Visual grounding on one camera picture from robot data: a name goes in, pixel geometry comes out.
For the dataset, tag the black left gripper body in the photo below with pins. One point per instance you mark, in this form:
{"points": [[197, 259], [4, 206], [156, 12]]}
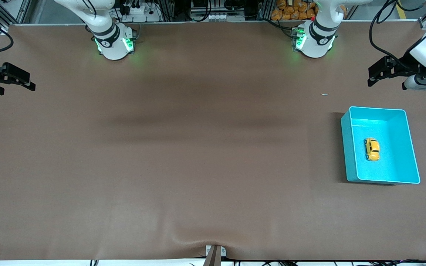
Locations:
{"points": [[406, 63]]}

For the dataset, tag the yellow beetle toy car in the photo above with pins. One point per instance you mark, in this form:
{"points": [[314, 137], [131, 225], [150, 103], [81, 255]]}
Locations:
{"points": [[372, 149]]}

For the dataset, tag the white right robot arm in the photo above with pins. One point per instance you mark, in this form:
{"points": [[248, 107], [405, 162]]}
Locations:
{"points": [[111, 44]]}

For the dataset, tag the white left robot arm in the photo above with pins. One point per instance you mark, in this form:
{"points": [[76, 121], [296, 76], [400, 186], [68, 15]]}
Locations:
{"points": [[318, 44]]}

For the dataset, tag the turquoise plastic bin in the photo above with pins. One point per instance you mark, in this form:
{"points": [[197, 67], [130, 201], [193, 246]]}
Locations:
{"points": [[398, 162]]}

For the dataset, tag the orange packaged goods pile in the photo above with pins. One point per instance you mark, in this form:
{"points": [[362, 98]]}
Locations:
{"points": [[294, 11]]}

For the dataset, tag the white power strip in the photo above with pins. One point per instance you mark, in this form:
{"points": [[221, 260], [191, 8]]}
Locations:
{"points": [[139, 11]]}

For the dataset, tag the brown table mat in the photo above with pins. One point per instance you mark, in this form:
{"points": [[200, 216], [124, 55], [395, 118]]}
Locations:
{"points": [[213, 166]]}

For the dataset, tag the brown mounting bar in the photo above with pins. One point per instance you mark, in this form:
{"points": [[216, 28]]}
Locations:
{"points": [[213, 258]]}

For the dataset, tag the grey metal bracket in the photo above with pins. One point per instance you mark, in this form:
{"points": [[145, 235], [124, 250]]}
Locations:
{"points": [[223, 252]]}

